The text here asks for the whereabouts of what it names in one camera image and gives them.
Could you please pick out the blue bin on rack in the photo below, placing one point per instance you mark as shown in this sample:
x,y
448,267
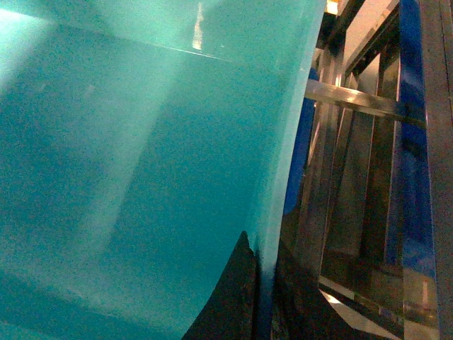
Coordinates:
x,y
409,240

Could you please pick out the turquoise plastic bin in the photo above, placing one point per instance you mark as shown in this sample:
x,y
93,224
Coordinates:
x,y
139,139

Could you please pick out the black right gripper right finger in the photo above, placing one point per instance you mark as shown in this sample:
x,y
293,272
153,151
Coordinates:
x,y
300,310

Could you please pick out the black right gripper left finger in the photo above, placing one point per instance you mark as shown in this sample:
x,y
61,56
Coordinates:
x,y
228,313

